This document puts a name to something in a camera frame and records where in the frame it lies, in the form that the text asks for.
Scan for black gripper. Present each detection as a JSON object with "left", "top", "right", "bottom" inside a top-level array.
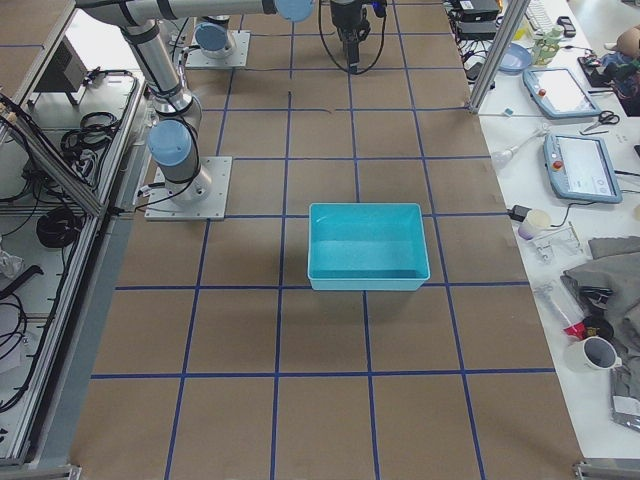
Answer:
[{"left": 330, "top": 0, "right": 371, "bottom": 74}]

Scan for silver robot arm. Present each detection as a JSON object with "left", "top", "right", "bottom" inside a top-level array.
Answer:
[
  {"left": 76, "top": 1, "right": 314, "bottom": 206},
  {"left": 194, "top": 15, "right": 236, "bottom": 59}
]

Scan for light blue plastic bin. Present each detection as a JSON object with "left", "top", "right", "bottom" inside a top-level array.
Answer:
[{"left": 307, "top": 203, "right": 431, "bottom": 291}]

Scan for far teach pendant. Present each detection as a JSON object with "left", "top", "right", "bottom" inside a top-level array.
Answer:
[{"left": 522, "top": 68, "right": 601, "bottom": 119}]

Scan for teach pendant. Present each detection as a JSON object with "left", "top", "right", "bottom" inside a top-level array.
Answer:
[
  {"left": 543, "top": 134, "right": 622, "bottom": 204},
  {"left": 522, "top": 68, "right": 601, "bottom": 119}
]

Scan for near teach pendant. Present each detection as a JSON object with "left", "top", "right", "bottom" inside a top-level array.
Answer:
[{"left": 543, "top": 134, "right": 622, "bottom": 204}]

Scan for black scissors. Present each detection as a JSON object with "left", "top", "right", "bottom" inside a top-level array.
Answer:
[{"left": 580, "top": 110, "right": 620, "bottom": 135}]

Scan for grey cloth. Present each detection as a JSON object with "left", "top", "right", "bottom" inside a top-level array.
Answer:
[{"left": 561, "top": 236, "right": 639, "bottom": 356}]

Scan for white mug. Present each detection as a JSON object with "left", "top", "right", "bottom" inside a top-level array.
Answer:
[{"left": 564, "top": 337, "right": 622, "bottom": 372}]

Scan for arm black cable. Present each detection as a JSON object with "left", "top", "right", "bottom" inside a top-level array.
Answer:
[{"left": 318, "top": 14, "right": 388, "bottom": 76}]

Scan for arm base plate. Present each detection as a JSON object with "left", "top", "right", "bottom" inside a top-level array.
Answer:
[
  {"left": 185, "top": 30, "right": 251, "bottom": 70},
  {"left": 144, "top": 156, "right": 233, "bottom": 221}
]

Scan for aluminium frame post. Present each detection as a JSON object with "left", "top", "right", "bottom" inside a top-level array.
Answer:
[{"left": 468, "top": 0, "right": 529, "bottom": 114}]

